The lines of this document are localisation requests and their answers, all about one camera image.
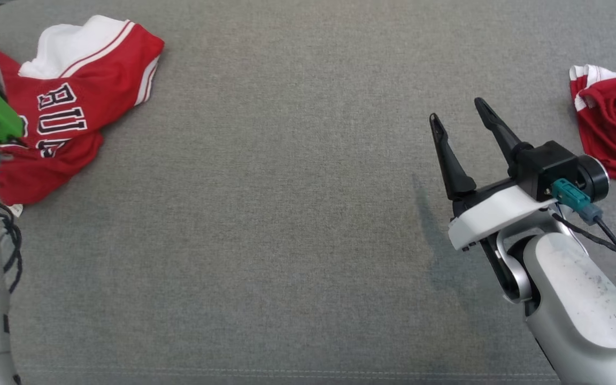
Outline red white basketball shorts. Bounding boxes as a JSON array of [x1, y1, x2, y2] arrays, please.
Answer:
[[570, 64, 616, 185]]

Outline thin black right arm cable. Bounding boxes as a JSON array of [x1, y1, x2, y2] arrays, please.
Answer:
[[551, 211, 616, 294]]

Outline black left arm cable bundle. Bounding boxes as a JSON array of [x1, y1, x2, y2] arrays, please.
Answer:
[[0, 201, 23, 295]]

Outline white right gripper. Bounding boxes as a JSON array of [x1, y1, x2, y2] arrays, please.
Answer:
[[429, 97, 557, 252]]

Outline teal right camera connector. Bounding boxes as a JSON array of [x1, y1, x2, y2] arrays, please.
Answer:
[[551, 179, 604, 225]]

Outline grey fabric sofa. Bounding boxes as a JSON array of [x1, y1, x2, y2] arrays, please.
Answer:
[[0, 0, 616, 385]]

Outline red white basketball jersey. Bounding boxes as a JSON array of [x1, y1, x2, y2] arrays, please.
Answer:
[[0, 15, 165, 217]]

